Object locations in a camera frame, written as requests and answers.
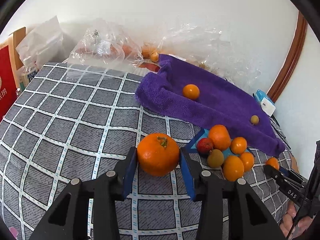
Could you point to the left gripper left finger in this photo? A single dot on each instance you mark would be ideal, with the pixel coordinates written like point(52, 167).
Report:
point(67, 217)

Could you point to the brown longan on towel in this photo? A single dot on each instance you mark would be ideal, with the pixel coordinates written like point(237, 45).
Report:
point(254, 119)

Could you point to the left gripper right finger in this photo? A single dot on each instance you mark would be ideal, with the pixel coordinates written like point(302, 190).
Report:
point(248, 217)

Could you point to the red lychee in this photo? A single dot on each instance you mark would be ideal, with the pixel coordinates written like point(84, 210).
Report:
point(205, 146)

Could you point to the clear plastic bag right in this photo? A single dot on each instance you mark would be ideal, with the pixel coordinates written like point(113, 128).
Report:
point(211, 50)

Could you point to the grey checked bed sheet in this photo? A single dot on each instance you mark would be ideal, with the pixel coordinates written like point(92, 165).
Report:
point(79, 122)

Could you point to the small orange front pile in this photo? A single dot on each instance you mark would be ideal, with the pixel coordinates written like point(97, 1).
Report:
point(233, 168)

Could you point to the green-brown kiwi fruit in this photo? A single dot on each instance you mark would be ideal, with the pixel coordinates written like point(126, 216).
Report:
point(215, 158)

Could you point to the large orange with stem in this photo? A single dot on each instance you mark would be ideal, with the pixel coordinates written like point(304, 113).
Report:
point(158, 154)

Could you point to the white plastic bag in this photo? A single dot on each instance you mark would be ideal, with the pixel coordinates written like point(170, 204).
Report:
point(42, 44)

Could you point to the small orange right pile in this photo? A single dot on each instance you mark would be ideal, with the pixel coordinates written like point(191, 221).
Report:
point(247, 159)

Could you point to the small orange on towel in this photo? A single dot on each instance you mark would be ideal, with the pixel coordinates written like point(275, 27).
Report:
point(191, 92)

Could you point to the clear plastic bag with fruit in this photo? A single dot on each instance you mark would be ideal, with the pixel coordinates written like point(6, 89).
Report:
point(106, 44)

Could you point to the purple towel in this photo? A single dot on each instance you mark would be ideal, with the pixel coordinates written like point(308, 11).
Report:
point(219, 103)

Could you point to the large orange navel side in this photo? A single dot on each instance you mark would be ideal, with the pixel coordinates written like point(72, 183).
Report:
point(273, 162)

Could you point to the white blue charger box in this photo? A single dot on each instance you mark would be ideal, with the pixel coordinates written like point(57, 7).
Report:
point(265, 102)

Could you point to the small orange upper pile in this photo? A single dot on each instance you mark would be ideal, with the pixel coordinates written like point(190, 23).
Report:
point(238, 145)

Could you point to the brown wooden door frame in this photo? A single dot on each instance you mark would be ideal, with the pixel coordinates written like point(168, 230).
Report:
point(291, 59)

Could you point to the oval tangerine in pile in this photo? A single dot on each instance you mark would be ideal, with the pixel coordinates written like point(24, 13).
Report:
point(220, 137)

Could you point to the small orange pile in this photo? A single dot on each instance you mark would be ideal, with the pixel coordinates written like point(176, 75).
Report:
point(238, 145)
point(233, 168)
point(247, 159)

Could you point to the red paper bag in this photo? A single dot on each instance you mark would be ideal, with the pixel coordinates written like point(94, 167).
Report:
point(8, 85)

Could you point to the small orange by wall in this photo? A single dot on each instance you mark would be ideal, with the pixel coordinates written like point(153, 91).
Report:
point(154, 56)

